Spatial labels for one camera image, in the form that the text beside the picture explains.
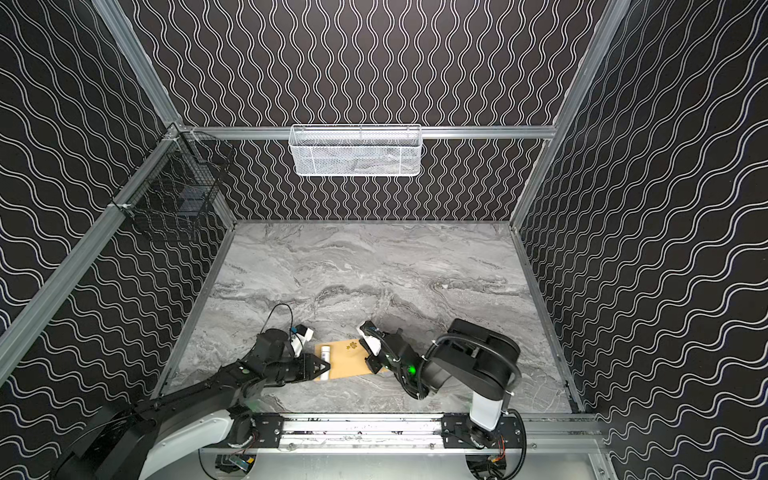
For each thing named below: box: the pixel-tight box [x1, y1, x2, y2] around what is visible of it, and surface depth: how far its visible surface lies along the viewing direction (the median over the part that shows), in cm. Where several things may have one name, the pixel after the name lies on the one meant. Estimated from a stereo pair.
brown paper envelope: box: [313, 339, 372, 381], surface depth 88 cm
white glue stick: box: [320, 346, 331, 381], surface depth 85 cm
